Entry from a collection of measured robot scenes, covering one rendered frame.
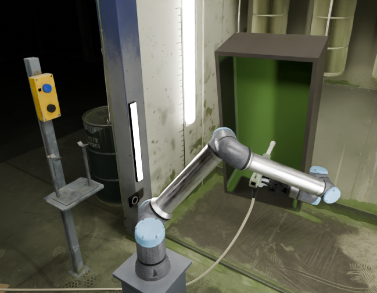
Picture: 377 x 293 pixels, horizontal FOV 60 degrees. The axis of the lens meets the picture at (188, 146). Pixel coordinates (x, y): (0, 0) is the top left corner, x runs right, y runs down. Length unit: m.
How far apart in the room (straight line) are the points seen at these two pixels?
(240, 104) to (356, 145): 1.30
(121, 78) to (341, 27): 1.86
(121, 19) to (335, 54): 1.83
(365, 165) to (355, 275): 1.03
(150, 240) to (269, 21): 2.32
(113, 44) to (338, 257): 2.32
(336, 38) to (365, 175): 1.25
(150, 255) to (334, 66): 2.25
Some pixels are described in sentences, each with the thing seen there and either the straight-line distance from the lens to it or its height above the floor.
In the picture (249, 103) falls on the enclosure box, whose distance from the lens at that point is 2.55.
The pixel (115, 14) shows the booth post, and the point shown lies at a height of 1.84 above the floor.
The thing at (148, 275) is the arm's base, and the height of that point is 0.67.
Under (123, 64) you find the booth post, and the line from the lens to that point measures 2.21.
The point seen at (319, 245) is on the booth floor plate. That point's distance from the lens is 3.02.
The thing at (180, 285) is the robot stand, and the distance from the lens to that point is 1.91.
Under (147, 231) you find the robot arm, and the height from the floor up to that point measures 0.91.
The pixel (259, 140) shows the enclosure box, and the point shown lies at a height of 0.85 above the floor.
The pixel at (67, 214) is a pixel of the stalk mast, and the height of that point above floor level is 0.56.
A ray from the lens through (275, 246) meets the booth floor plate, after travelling 2.91.
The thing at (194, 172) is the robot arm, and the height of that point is 1.14.
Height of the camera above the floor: 1.99
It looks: 26 degrees down
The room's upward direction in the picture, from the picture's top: 1 degrees counter-clockwise
